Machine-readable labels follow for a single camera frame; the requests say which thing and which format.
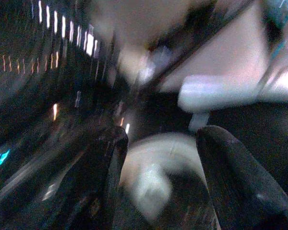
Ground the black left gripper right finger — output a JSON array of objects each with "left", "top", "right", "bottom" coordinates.
[{"left": 196, "top": 125, "right": 288, "bottom": 230}]

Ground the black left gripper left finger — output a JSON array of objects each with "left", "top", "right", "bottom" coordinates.
[{"left": 54, "top": 125, "right": 129, "bottom": 230}]

